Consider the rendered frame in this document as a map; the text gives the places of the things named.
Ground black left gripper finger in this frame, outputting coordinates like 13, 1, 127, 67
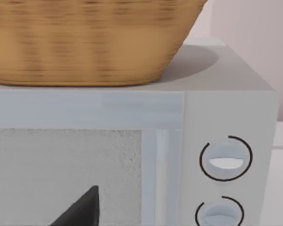
49, 185, 100, 226

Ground microwave oven door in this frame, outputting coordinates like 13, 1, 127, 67
0, 91, 186, 226

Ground pale round microwave knob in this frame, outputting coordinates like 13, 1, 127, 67
194, 195, 245, 226
199, 135, 253, 181

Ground woven wicker basket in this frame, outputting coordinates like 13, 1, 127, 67
0, 0, 208, 87

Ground pale microwave oven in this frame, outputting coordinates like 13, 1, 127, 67
0, 37, 281, 226

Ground pale microwave door handle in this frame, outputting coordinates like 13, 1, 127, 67
155, 129, 170, 226

